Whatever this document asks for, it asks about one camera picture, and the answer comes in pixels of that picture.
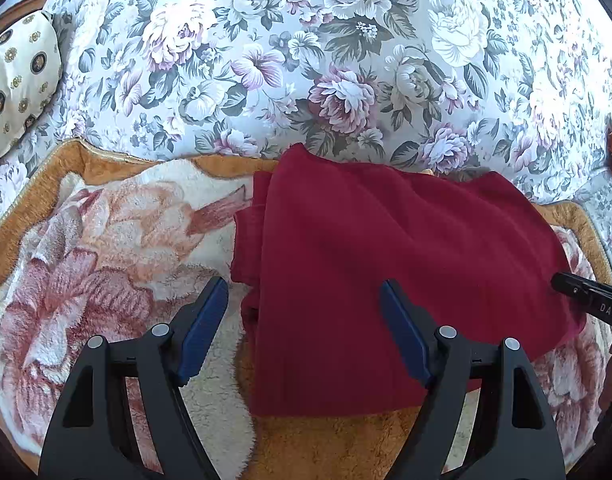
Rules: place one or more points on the plush floral blanket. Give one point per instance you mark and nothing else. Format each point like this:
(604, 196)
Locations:
(111, 240)

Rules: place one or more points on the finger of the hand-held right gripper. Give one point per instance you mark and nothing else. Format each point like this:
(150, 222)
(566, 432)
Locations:
(593, 300)

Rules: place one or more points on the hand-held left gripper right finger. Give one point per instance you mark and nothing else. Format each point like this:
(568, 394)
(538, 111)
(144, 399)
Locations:
(403, 332)

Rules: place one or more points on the floral duvet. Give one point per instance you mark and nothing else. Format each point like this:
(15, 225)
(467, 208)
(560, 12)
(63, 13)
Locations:
(336, 35)

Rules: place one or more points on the dark red sweater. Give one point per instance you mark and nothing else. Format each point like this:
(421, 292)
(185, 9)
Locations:
(361, 260)

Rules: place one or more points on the cream patterned pillow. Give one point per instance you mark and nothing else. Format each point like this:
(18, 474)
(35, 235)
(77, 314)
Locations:
(21, 75)

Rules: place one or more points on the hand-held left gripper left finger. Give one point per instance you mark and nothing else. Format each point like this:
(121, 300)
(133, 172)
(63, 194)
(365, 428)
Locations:
(203, 330)

